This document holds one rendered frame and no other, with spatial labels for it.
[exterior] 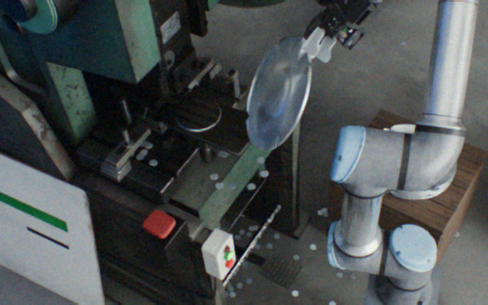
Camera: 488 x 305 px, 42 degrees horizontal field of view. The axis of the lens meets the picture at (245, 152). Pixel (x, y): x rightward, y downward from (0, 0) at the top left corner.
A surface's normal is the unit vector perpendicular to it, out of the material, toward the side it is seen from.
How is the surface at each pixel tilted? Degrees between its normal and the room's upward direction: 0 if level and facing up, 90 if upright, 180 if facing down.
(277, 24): 0
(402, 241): 8
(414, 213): 0
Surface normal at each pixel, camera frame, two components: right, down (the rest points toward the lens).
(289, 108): -0.87, -0.22
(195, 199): -0.06, -0.65
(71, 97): 0.85, 0.36
